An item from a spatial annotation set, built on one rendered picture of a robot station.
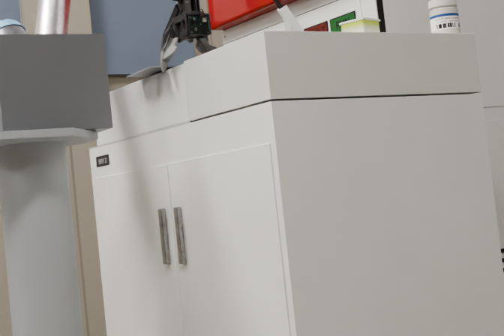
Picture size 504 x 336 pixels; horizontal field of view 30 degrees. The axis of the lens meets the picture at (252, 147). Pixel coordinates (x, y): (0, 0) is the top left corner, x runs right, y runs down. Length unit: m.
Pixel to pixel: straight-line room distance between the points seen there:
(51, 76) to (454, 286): 1.05
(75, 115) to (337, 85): 0.61
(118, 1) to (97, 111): 2.27
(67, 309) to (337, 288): 0.62
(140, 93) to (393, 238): 0.79
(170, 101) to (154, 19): 2.21
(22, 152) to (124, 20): 2.33
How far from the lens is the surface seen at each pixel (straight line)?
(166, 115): 2.35
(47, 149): 2.20
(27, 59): 2.19
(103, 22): 4.42
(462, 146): 2.30
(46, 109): 2.19
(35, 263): 2.19
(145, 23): 4.50
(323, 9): 2.84
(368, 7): 2.68
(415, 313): 2.17
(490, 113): 2.89
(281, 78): 1.98
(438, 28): 2.37
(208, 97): 2.17
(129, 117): 2.54
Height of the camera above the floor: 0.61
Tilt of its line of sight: 3 degrees up
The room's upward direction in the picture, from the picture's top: 6 degrees counter-clockwise
